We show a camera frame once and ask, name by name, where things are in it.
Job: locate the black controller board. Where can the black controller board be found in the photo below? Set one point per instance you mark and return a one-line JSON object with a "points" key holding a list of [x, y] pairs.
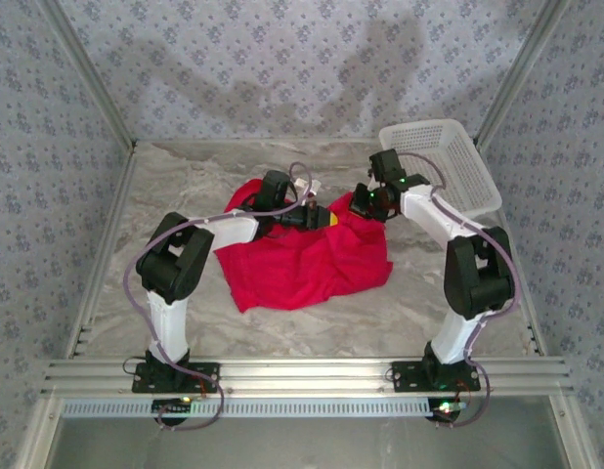
{"points": [[172, 409], [446, 409]]}

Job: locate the aluminium corner post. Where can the aluminium corner post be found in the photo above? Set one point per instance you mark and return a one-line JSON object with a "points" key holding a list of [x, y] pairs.
{"points": [[522, 73], [87, 73]]}

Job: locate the aluminium table side rail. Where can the aluminium table side rail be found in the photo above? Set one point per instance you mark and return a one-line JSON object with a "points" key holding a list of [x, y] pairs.
{"points": [[104, 249], [514, 234]]}

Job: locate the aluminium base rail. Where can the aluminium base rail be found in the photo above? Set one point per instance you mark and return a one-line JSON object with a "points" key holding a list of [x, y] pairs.
{"points": [[302, 373]]}

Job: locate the white perforated plastic basket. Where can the white perforated plastic basket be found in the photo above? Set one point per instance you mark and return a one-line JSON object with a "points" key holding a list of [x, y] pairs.
{"points": [[448, 156]]}

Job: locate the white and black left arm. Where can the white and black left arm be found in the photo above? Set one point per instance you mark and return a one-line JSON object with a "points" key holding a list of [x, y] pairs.
{"points": [[175, 264]]}

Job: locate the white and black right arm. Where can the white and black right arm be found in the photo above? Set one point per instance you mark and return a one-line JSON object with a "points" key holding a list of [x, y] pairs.
{"points": [[473, 273]]}

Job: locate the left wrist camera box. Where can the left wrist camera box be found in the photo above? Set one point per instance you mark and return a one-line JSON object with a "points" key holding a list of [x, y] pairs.
{"points": [[312, 186]]}

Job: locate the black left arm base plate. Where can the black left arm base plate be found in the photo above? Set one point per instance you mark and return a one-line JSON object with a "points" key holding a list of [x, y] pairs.
{"points": [[150, 381]]}

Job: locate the red t-shirt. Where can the red t-shirt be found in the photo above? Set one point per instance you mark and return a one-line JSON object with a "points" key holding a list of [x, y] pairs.
{"points": [[302, 268]]}

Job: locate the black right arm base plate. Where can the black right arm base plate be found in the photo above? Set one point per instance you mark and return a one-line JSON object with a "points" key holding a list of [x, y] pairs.
{"points": [[409, 376]]}

